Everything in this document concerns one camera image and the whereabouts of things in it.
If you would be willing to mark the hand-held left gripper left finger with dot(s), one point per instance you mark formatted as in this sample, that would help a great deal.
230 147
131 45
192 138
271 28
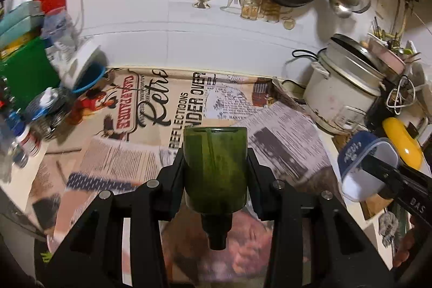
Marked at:
173 186

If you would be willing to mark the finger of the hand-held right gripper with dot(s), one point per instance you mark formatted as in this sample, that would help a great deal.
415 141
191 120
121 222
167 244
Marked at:
381 166
389 192

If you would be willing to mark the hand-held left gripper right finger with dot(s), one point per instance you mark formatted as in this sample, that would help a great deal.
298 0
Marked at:
260 190

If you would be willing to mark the blue and white container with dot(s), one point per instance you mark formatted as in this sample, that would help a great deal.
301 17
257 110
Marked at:
357 180

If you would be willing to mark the green glass bottle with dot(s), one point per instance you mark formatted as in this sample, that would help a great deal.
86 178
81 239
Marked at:
212 170

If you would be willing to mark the person's right hand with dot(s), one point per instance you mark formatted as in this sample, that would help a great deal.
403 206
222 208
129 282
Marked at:
403 247

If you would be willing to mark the wooden board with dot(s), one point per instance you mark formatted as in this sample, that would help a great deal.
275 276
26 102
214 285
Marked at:
373 207

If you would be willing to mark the yellow oval case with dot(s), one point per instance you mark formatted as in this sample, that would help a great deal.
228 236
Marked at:
403 139

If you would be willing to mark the grey floral cloth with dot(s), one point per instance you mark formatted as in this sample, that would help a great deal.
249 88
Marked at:
388 227

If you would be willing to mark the black appliance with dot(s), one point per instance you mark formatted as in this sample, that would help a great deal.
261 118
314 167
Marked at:
378 116

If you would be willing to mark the printed tablecloth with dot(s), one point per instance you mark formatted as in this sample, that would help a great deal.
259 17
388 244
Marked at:
135 153

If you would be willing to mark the white rice cooker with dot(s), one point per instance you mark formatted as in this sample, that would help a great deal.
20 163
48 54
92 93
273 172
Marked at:
341 99

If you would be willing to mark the pink rim container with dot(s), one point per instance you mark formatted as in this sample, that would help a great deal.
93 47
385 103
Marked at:
388 58

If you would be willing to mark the blue bowl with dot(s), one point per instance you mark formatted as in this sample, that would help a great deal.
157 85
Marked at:
96 78

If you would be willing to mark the utensil holder with chopsticks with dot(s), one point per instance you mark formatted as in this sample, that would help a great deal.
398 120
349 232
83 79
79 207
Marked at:
384 33

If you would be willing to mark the bottle with red white label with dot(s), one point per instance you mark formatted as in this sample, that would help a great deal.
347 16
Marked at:
28 143

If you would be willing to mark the white plastic container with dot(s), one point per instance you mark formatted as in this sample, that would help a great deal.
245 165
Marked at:
84 62

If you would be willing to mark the blue cap bottle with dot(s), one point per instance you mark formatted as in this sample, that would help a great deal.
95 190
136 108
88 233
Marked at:
13 139

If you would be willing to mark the green box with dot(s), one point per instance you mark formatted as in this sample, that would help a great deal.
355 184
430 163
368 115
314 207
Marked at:
27 72

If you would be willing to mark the clear plastic bag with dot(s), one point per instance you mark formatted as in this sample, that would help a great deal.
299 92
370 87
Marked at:
60 28

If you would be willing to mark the yellow packet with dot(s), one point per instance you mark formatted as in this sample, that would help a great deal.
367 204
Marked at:
17 45

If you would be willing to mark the teal carton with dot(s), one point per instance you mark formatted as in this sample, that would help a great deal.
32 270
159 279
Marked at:
20 18

